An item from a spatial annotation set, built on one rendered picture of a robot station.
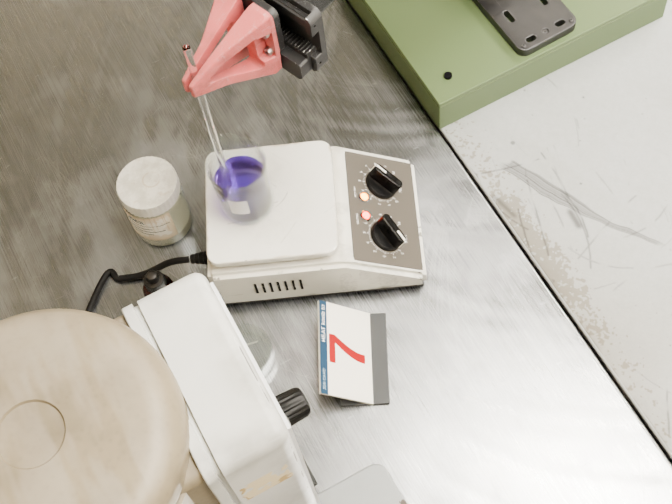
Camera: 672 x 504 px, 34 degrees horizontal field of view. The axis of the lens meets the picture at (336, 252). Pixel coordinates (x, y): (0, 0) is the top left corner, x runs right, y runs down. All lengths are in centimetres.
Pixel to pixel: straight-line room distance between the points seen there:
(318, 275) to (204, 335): 61
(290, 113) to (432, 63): 16
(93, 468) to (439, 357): 69
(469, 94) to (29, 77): 48
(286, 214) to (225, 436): 63
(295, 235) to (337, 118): 20
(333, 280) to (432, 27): 30
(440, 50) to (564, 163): 17
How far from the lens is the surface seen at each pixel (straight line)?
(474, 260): 108
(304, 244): 100
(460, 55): 115
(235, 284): 103
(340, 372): 101
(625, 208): 112
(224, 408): 40
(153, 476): 38
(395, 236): 102
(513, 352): 104
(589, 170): 114
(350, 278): 103
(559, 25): 118
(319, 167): 103
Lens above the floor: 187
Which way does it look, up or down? 63 degrees down
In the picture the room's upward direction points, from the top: 10 degrees counter-clockwise
